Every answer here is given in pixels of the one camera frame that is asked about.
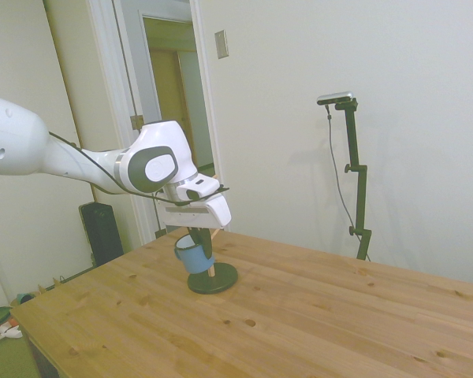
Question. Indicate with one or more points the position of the black tower appliance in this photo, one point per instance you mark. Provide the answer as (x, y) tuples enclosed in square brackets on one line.
[(102, 232)]

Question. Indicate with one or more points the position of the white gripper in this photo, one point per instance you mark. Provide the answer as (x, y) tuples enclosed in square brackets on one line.
[(220, 214)]

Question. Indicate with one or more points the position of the black articulated camera stand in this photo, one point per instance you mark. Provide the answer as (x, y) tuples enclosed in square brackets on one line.
[(362, 204)]

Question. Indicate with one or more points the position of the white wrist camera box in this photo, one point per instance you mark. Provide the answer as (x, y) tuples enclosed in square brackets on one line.
[(187, 212)]

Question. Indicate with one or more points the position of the white floor object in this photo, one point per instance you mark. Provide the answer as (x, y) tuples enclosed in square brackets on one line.
[(12, 332)]

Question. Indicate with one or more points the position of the metal door hinge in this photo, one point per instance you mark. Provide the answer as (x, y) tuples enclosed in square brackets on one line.
[(136, 122)]

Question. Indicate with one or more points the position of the grey exterior camera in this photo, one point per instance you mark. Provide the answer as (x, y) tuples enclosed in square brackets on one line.
[(335, 97)]

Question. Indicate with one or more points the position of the blue enamel mug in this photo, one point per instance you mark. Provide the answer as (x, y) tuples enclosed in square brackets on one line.
[(195, 260)]

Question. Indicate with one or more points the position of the metal wall switch plate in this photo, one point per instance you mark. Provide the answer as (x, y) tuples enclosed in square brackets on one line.
[(221, 44)]

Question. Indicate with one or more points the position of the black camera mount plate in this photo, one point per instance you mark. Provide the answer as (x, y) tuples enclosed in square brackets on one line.
[(193, 201)]

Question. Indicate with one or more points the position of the wooden mug tree black base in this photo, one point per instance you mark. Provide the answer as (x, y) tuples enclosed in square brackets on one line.
[(213, 283)]

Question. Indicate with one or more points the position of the white door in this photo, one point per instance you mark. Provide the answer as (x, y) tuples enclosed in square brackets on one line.
[(132, 59)]

